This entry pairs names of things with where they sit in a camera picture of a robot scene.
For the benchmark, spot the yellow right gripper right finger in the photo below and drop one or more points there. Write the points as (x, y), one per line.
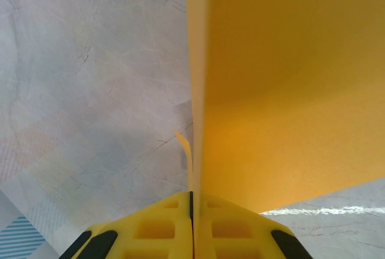
(234, 235)

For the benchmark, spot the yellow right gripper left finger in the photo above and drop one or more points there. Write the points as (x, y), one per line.
(150, 232)

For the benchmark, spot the orange paper sheet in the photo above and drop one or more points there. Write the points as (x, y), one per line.
(285, 90)

